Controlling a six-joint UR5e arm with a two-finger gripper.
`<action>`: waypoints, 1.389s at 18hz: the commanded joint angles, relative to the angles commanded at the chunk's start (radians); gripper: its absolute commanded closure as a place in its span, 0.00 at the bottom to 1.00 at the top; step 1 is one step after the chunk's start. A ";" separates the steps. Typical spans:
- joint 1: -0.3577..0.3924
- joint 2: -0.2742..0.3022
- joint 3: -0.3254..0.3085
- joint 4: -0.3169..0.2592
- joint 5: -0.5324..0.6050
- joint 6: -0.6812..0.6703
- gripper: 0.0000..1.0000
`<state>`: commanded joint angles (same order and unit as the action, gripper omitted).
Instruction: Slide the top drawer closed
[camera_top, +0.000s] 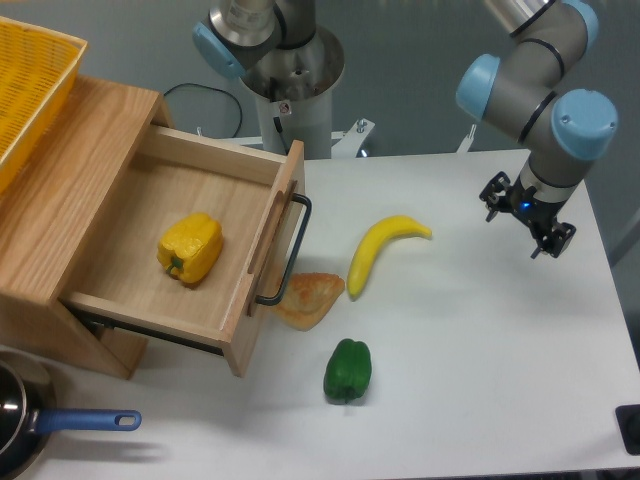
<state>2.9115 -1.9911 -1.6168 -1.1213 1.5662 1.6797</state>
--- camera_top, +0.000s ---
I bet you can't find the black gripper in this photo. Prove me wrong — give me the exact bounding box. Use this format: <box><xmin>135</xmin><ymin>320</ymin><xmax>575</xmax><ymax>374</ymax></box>
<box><xmin>479</xmin><ymin>171</ymin><xmax>576</xmax><ymax>259</ymax></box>

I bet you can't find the wooden top drawer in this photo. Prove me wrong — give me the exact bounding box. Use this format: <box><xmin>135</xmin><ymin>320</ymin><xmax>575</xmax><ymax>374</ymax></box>
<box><xmin>62</xmin><ymin>126</ymin><xmax>311</xmax><ymax>376</ymax></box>

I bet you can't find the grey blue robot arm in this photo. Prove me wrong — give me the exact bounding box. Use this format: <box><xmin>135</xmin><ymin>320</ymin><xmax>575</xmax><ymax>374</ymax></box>
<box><xmin>192</xmin><ymin>1</ymin><xmax>618</xmax><ymax>257</ymax></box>

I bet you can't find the wooden drawer cabinet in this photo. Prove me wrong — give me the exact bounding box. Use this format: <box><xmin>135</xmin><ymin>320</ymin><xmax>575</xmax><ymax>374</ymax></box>
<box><xmin>1</xmin><ymin>76</ymin><xmax>173</xmax><ymax>379</ymax></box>

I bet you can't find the yellow banana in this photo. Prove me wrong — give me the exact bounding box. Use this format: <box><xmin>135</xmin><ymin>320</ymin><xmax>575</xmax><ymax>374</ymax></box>
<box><xmin>346</xmin><ymin>215</ymin><xmax>432</xmax><ymax>300</ymax></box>

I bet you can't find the black corner device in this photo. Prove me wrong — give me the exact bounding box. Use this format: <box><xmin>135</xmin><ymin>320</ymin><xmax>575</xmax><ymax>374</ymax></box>
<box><xmin>615</xmin><ymin>404</ymin><xmax>640</xmax><ymax>456</ymax></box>

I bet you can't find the toy croissant pastry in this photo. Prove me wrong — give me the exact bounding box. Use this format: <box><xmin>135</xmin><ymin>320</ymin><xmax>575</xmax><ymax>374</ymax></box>
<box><xmin>273</xmin><ymin>272</ymin><xmax>345</xmax><ymax>331</ymax></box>

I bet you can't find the green bell pepper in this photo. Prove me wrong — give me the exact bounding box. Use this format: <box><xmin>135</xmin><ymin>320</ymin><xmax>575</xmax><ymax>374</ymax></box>
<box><xmin>323</xmin><ymin>338</ymin><xmax>372</xmax><ymax>403</ymax></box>

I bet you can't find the yellow bell pepper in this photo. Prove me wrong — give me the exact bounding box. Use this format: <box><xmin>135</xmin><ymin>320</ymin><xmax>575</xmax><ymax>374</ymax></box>
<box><xmin>156</xmin><ymin>212</ymin><xmax>224</xmax><ymax>285</ymax></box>

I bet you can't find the yellow plastic basket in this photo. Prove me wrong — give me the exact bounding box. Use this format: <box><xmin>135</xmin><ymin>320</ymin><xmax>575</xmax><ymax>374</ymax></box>
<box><xmin>1</xmin><ymin>17</ymin><xmax>88</xmax><ymax>191</ymax></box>

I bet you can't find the black cable loop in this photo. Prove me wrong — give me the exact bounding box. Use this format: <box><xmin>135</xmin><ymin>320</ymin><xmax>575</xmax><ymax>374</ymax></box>
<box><xmin>163</xmin><ymin>82</ymin><xmax>244</xmax><ymax>139</ymax></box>

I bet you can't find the black pan blue handle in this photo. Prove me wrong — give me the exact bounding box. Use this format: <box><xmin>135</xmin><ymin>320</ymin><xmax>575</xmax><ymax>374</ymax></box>
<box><xmin>1</xmin><ymin>352</ymin><xmax>142</xmax><ymax>479</ymax></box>

